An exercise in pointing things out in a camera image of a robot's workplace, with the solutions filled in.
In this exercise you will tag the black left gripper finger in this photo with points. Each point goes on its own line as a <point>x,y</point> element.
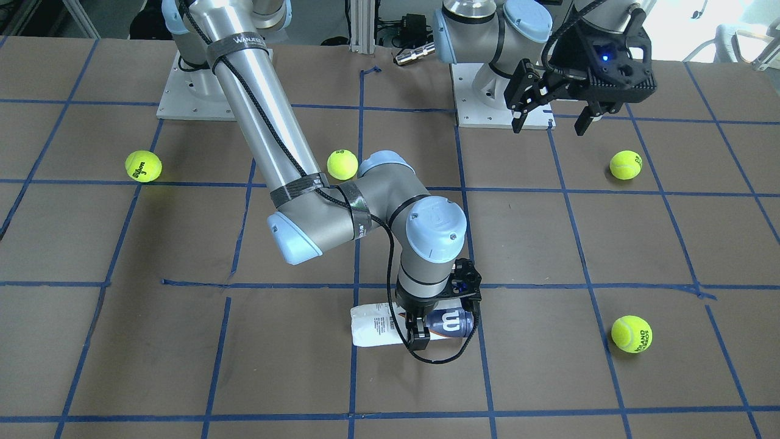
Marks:
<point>520,113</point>
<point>592,112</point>

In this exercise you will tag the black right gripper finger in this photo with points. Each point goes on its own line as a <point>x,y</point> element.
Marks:
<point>418,334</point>

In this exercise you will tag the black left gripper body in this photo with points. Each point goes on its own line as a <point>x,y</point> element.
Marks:
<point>571,53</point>

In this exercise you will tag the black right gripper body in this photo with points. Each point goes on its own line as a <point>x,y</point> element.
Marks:
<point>416,309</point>

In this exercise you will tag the white blue tennis ball can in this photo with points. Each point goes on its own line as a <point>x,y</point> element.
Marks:
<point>372,324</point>

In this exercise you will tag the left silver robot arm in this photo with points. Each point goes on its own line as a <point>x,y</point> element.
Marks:
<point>511,59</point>

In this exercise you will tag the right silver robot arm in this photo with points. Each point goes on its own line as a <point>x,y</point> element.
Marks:
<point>228,39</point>

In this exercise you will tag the tennis ball near base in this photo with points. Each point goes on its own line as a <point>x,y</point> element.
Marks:
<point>143,166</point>
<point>625,165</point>

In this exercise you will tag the tennis ball centre back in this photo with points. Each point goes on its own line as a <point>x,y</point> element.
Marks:
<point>342,164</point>

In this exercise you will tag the tennis ball front Roland Garros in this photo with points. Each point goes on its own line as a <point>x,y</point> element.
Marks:
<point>632,334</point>

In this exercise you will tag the silver metal cylinder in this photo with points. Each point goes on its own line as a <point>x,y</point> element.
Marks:
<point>408,55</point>

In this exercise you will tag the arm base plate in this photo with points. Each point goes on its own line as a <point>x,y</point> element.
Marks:
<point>194,96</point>
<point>478,94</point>

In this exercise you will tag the aluminium frame post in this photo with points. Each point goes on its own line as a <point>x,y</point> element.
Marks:
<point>362,15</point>

